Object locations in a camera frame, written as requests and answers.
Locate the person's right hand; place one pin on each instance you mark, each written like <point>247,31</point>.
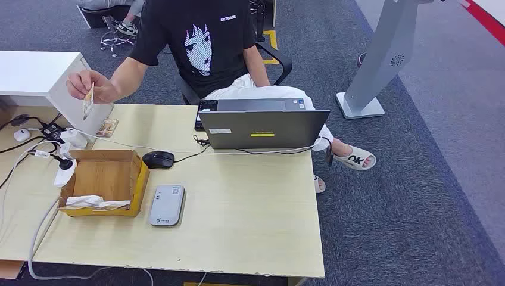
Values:
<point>103,89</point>

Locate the person's right forearm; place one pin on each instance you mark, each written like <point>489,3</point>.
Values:
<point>128,77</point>

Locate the person's left forearm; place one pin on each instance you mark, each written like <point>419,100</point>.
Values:
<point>258,69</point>

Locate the brown framed picture card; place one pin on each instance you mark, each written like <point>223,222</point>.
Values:
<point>107,128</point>

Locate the background person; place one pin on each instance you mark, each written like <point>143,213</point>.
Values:
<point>128,28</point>

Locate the white card bundle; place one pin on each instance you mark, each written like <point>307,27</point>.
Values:
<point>85,201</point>

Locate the grey card reader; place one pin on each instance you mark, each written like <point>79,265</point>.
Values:
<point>166,205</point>

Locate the person's right beige sandal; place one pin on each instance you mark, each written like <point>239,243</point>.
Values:
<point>318,184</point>

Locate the person's beige sandal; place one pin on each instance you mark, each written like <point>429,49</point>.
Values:
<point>318,184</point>
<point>355,160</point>

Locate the person's left beige sandal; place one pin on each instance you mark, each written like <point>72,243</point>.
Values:
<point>355,160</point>

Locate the chrome stool base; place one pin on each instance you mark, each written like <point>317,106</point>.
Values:
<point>114,39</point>

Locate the large white power adapter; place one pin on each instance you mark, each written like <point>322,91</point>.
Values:
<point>73,138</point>

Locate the black power adapter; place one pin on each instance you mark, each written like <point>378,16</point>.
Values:
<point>52,131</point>

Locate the white cabinet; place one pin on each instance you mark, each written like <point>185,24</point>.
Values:
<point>35,75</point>

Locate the small white plug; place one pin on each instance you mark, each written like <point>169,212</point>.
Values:
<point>65,150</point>

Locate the black plug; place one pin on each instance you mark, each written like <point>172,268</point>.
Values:
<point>65,164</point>

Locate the open cardboard box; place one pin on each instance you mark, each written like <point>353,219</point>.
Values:
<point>104,177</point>

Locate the black computer mouse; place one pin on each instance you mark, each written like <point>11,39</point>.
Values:
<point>158,160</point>

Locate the white computer mouse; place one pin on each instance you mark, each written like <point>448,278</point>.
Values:
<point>21,135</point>

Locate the white power strip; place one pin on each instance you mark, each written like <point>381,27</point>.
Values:
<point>63,177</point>

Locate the grey laptop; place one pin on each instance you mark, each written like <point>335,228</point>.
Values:
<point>264,128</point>

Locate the black office chair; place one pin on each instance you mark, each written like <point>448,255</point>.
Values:
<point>282,61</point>

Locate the grey kiosk stand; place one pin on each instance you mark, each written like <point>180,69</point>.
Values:
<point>378,59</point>

